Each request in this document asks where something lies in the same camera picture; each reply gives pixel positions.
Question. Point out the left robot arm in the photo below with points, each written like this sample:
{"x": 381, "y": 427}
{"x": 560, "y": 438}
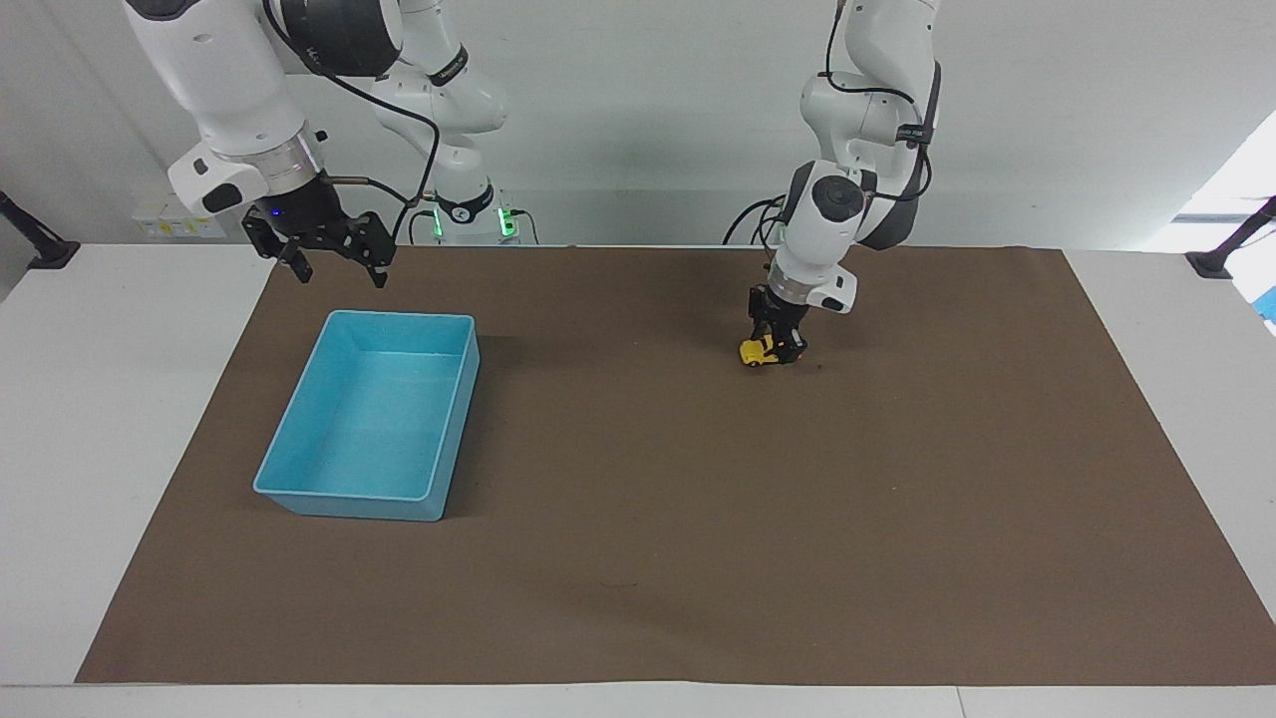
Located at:
{"x": 832, "y": 214}

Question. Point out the white socket box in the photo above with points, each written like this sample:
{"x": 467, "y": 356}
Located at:
{"x": 179, "y": 224}

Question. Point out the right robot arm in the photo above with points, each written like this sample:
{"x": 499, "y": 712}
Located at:
{"x": 214, "y": 70}

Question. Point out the yellow toy beetle car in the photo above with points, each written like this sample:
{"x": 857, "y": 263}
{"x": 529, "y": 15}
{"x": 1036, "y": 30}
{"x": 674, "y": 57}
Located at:
{"x": 758, "y": 352}

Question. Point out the black stand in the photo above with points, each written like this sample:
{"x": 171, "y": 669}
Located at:
{"x": 1231, "y": 244}
{"x": 40, "y": 244}

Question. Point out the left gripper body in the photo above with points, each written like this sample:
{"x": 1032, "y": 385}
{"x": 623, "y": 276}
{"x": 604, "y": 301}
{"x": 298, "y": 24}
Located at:
{"x": 779, "y": 311}

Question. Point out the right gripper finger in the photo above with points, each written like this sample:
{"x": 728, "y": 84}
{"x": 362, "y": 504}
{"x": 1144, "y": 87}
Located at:
{"x": 374, "y": 244}
{"x": 289, "y": 249}

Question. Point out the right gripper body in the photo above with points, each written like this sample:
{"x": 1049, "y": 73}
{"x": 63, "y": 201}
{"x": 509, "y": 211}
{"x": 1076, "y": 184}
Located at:
{"x": 302, "y": 206}

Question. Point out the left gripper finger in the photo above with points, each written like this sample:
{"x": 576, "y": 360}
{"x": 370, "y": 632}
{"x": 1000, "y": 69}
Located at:
{"x": 795, "y": 346}
{"x": 760, "y": 331}

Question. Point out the light blue plastic bin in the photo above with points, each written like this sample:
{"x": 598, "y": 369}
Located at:
{"x": 374, "y": 419}

